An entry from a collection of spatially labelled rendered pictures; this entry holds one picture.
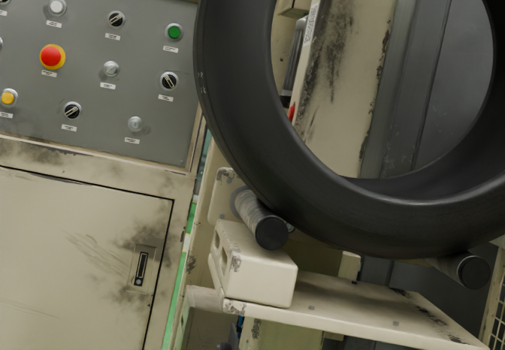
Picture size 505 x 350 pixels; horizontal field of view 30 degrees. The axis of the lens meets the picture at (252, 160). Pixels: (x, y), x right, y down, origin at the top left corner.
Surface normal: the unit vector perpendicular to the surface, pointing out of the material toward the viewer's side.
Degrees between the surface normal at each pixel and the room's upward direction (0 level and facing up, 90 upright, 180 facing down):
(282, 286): 90
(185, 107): 90
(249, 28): 91
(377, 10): 90
